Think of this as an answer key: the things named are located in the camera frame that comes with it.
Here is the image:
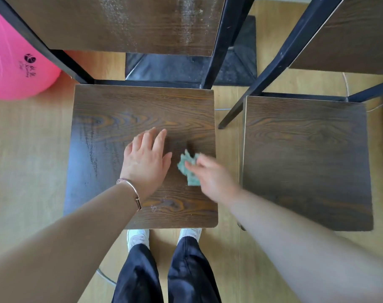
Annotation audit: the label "person's right forearm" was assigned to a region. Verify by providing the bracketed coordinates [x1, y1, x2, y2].
[229, 189, 383, 303]

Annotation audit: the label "white shoe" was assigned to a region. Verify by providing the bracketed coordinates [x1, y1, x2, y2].
[126, 229, 150, 252]
[178, 228, 203, 244]

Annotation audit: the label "black square table base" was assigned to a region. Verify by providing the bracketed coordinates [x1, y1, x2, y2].
[125, 16, 258, 87]

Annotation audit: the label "white left shoe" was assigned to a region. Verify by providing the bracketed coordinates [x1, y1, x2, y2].
[126, 229, 150, 252]

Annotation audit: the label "black trousers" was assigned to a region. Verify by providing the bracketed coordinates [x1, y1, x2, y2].
[111, 236, 222, 303]

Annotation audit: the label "person's left forearm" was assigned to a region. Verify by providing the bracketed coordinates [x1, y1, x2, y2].
[0, 182, 139, 303]

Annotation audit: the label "grey curved metal ring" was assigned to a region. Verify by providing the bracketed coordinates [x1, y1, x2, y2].
[96, 268, 117, 286]

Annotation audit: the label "green cleaning cloth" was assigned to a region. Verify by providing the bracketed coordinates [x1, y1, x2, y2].
[177, 149, 202, 187]

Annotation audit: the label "pink exercise ball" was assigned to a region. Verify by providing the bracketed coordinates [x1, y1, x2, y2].
[0, 4, 63, 101]

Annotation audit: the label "person's right hand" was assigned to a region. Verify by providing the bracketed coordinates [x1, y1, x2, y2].
[185, 153, 243, 206]

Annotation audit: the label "person's left hand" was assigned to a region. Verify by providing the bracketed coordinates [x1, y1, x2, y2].
[120, 127, 173, 200]

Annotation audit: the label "rose gold bangle bracelet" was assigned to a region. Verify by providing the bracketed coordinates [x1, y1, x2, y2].
[116, 178, 143, 212]

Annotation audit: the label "white right shoe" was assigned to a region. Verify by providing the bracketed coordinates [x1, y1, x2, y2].
[178, 228, 203, 244]

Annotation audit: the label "white floor cable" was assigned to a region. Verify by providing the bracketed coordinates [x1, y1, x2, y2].
[341, 72, 383, 113]

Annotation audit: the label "dark wood chair black frame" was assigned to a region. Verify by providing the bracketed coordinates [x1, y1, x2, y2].
[0, 0, 257, 230]
[218, 0, 383, 232]

